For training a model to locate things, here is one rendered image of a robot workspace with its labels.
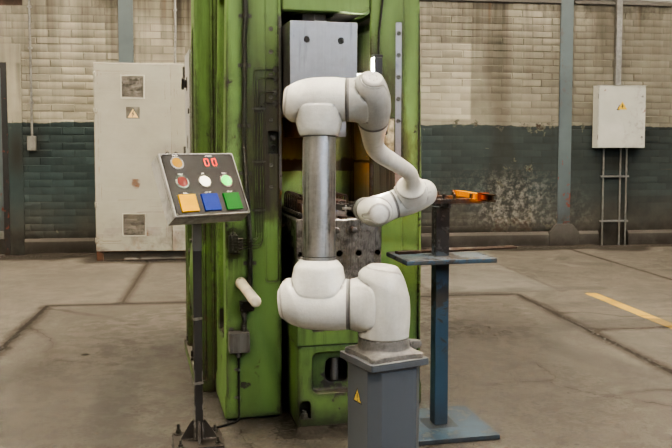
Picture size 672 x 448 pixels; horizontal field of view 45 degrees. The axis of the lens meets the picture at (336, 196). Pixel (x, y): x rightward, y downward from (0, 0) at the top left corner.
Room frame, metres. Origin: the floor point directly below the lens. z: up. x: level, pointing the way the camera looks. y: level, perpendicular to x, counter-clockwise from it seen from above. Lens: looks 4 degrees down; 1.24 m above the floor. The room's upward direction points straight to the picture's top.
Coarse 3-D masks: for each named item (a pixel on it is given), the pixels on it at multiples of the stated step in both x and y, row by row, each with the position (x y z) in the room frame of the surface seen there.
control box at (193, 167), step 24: (168, 168) 3.20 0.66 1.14; (192, 168) 3.27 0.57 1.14; (216, 168) 3.34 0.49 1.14; (168, 192) 3.15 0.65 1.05; (192, 192) 3.21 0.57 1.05; (216, 192) 3.27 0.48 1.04; (240, 192) 3.34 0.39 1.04; (168, 216) 3.15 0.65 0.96; (192, 216) 3.15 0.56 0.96; (216, 216) 3.24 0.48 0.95; (240, 216) 3.32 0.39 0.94
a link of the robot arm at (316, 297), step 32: (288, 96) 2.45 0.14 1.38; (320, 96) 2.42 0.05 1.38; (320, 128) 2.43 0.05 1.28; (320, 160) 2.43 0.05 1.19; (320, 192) 2.43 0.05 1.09; (320, 224) 2.42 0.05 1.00; (320, 256) 2.41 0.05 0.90; (288, 288) 2.41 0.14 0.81; (320, 288) 2.38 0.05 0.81; (288, 320) 2.41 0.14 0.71; (320, 320) 2.38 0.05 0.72
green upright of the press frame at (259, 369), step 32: (224, 0) 3.68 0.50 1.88; (256, 0) 3.62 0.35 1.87; (224, 32) 3.67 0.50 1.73; (256, 32) 3.62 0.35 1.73; (224, 64) 3.65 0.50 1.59; (256, 64) 3.62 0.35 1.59; (224, 96) 3.64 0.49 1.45; (256, 96) 3.62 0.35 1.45; (224, 128) 3.62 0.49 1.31; (256, 128) 3.62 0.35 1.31; (256, 160) 3.62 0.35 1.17; (256, 192) 3.62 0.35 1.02; (224, 224) 3.62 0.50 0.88; (256, 224) 3.62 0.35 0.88; (224, 256) 3.63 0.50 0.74; (256, 256) 3.62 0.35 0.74; (224, 288) 3.64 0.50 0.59; (256, 288) 3.62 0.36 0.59; (224, 320) 3.65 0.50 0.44; (256, 320) 3.62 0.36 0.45; (224, 352) 3.66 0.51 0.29; (256, 352) 3.62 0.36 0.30; (224, 384) 3.67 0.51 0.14; (256, 384) 3.62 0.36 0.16; (256, 416) 3.62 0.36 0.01
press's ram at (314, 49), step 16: (288, 32) 3.54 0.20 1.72; (304, 32) 3.53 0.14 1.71; (320, 32) 3.54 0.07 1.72; (336, 32) 3.56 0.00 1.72; (352, 32) 3.58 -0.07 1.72; (288, 48) 3.54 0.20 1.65; (304, 48) 3.53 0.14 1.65; (320, 48) 3.54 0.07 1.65; (336, 48) 3.56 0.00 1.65; (352, 48) 3.58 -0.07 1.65; (288, 64) 3.54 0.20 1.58; (304, 64) 3.53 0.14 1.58; (320, 64) 3.54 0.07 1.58; (336, 64) 3.56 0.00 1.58; (352, 64) 3.58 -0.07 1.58; (288, 80) 3.54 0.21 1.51
